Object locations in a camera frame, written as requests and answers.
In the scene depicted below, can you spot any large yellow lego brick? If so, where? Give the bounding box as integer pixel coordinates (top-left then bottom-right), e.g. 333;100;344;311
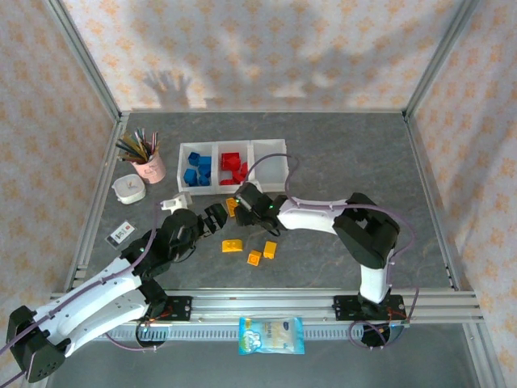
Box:
221;238;245;255

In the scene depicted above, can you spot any white plastic bin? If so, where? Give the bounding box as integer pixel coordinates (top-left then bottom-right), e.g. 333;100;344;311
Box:
250;138;293;192
176;141;220;198
215;140;256;195

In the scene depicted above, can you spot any card in plastic sleeve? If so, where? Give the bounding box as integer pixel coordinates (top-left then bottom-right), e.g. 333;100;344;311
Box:
105;219;137;247

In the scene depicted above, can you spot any white round lidded container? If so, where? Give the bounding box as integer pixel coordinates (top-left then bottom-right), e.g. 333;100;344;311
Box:
111;174;147;205

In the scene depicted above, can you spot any pink cup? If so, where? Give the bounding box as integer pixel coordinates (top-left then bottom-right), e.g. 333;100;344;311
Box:
131;150;167;185

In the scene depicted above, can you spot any black pencil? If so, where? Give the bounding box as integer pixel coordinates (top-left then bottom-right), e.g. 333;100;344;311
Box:
116;143;141;163

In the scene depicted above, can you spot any olive pencil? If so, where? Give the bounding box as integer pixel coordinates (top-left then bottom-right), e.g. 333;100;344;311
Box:
120;135;149;161

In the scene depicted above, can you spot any teal pencil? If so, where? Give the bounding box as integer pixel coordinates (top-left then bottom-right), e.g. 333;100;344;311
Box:
135;128;150;157

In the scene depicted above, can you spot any blue snack bag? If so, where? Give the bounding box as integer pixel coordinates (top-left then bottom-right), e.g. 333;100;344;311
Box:
237;315;306;356

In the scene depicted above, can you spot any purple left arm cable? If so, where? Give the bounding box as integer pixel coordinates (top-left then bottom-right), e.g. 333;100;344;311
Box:
0;204;162;383

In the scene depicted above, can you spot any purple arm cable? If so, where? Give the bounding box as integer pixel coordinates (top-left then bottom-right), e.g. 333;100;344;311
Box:
0;204;162;383
244;153;421;351

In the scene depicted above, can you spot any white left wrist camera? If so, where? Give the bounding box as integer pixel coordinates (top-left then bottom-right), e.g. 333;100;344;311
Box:
159;192;193;212

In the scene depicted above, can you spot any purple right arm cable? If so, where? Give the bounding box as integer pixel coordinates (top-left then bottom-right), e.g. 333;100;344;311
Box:
244;153;421;351

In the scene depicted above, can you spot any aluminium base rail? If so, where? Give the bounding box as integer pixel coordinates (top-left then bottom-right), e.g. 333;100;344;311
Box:
120;108;407;116
64;115;131;292
403;115;462;292

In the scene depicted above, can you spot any wide aluminium rail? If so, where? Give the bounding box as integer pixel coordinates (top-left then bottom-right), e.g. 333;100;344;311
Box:
47;287;485;325

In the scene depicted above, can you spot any slotted grey cable tray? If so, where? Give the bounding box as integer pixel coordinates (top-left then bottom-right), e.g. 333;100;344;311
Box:
108;324;409;342

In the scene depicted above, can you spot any aluminium frame post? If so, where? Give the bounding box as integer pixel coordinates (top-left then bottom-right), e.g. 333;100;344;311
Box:
42;0;123;120
403;0;482;120

